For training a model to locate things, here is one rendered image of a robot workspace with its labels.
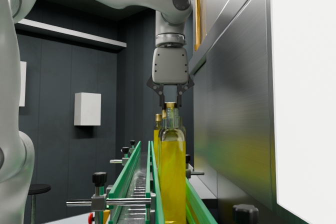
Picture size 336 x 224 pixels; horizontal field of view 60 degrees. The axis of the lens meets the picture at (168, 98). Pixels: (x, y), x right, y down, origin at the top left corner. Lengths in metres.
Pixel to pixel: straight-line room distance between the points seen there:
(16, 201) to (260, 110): 0.59
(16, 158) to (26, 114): 3.11
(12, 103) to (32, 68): 3.15
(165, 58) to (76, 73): 3.36
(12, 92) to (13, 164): 0.17
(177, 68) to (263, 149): 0.40
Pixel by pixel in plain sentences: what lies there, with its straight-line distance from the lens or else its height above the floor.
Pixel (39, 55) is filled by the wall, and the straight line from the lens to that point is 3.95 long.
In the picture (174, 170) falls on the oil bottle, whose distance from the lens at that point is 0.67.
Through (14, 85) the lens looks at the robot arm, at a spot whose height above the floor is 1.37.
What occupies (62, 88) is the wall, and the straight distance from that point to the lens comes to 4.01.
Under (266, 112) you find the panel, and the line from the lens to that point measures 0.46.
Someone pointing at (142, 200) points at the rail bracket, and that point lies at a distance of 0.59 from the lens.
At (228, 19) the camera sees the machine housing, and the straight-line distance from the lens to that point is 0.72.
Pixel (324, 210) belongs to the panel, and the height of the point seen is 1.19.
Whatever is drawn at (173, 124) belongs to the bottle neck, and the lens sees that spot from 0.68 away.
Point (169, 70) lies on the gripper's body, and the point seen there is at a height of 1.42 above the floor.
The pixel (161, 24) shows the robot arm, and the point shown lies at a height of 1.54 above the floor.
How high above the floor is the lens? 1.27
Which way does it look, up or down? 5 degrees up
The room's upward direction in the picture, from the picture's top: straight up
